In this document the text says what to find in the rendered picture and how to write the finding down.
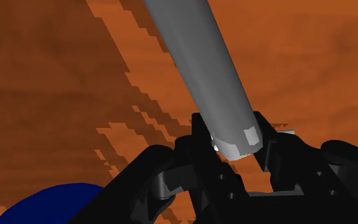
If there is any grey cylinder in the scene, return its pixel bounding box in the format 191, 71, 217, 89
142, 0, 296, 162

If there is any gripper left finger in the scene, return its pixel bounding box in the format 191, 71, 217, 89
67, 112, 250, 224

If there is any dark blue round object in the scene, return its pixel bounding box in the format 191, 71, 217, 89
0, 182, 106, 224

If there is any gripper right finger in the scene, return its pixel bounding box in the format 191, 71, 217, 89
252, 111, 358, 224

